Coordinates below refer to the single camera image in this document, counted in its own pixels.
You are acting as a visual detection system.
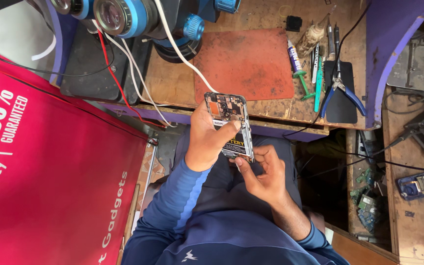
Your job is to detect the teal pry tool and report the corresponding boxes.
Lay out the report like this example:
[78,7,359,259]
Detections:
[314,55,324,113]

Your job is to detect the small black square part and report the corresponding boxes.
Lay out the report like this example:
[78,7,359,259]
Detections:
[285,15,303,32]

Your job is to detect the black rectangular pad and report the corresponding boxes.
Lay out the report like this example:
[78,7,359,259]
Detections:
[323,60,358,124]

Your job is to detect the person's right hand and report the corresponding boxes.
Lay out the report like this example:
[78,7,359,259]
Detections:
[230,145,291,207]

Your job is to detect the blue stereo microscope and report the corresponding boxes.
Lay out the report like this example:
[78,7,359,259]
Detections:
[49,0,242,64]

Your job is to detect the white plastic strip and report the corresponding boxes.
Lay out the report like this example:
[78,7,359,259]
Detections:
[31,35,57,62]

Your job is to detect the silver tweezers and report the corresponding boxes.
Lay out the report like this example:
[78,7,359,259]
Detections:
[311,43,320,84]

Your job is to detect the white glue tube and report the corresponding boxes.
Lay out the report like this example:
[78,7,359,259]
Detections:
[287,37,303,74]

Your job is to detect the thin white wires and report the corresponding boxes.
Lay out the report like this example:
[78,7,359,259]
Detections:
[91,19,179,128]

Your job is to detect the person's left hand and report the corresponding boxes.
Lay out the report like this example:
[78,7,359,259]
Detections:
[184,100,242,172]

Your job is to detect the smartphone with battery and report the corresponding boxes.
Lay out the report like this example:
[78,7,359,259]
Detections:
[203,92,255,163]

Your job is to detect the red silicone work mat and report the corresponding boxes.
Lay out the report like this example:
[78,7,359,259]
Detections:
[193,27,296,104]

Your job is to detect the red wire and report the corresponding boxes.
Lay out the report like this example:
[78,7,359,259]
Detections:
[96,29,167,129]

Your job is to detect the red printed banner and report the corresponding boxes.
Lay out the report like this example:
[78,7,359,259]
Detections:
[0,40,151,265]

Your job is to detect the blue opened phone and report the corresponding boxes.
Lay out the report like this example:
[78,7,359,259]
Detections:
[396,169,424,201]

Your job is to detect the grimy brown flux bottle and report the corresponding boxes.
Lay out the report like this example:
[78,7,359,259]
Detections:
[295,4,337,58]

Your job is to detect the black microscope base plate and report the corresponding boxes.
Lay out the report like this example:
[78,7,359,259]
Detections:
[60,22,153,106]

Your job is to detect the long black cable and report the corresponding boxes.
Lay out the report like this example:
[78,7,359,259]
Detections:
[282,3,371,139]

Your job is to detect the metal board holder fixture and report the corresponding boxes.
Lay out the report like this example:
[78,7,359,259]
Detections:
[386,38,424,92]

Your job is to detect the thick white cable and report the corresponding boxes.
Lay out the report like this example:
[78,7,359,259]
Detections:
[153,0,219,94]

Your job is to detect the blue handled pliers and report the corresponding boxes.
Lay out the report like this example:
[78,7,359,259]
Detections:
[319,72,367,119]

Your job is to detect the thin black cable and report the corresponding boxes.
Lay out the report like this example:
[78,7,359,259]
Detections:
[0,37,116,78]

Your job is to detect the grey handled screwdriver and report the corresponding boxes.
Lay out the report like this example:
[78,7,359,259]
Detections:
[326,16,336,62]

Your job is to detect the green plastic pry tool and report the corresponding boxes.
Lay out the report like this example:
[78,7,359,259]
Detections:
[293,70,316,101]

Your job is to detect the heap of green circuit boards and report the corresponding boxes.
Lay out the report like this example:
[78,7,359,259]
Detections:
[350,167,386,233]

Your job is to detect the black handled screwdriver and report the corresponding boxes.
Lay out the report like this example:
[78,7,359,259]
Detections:
[334,24,342,74]

